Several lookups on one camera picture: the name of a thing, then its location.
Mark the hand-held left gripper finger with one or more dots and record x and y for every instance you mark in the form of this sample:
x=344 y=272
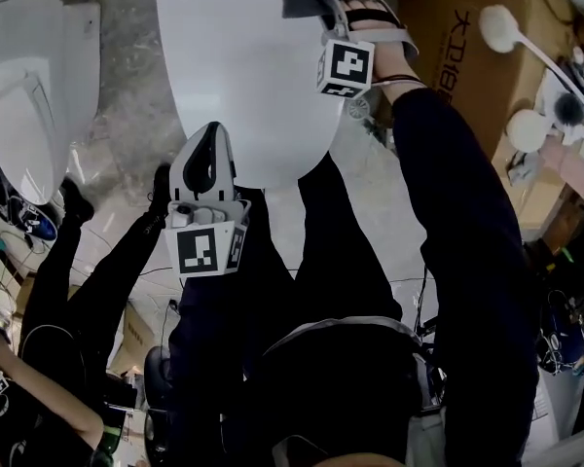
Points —
x=177 y=178
x=224 y=178

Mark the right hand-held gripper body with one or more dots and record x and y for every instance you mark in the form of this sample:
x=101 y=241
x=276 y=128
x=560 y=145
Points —
x=345 y=66

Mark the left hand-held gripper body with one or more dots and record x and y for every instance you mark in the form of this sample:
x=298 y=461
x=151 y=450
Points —
x=197 y=251

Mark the person's right forearm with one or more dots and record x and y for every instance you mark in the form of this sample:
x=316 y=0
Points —
x=448 y=188

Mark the person's left forearm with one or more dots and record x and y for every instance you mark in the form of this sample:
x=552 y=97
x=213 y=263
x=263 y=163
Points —
x=209 y=358

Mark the white toilet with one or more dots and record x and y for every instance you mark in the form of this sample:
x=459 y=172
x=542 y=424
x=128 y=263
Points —
x=39 y=90

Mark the person's right hand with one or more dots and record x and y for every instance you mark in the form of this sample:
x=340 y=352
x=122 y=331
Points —
x=365 y=3

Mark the person's left leg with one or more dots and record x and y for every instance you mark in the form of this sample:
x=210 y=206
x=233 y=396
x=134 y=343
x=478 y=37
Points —
x=260 y=241

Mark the person's leg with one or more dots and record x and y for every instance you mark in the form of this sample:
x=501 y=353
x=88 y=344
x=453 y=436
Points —
x=260 y=241
x=350 y=241

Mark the small cardboard box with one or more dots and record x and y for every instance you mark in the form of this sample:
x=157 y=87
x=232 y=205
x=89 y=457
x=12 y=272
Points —
x=136 y=334

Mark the brown cardboard box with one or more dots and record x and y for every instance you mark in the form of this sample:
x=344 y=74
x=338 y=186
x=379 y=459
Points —
x=467 y=66

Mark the person's right leg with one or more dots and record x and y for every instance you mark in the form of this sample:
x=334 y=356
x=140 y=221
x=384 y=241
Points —
x=350 y=241

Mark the grey fluffy duster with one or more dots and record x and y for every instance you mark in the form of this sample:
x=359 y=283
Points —
x=569 y=107

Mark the pink plastic container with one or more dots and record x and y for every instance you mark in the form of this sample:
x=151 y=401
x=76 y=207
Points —
x=574 y=168

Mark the dark cluttered equipment rack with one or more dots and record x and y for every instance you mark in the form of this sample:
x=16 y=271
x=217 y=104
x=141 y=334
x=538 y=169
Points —
x=569 y=309

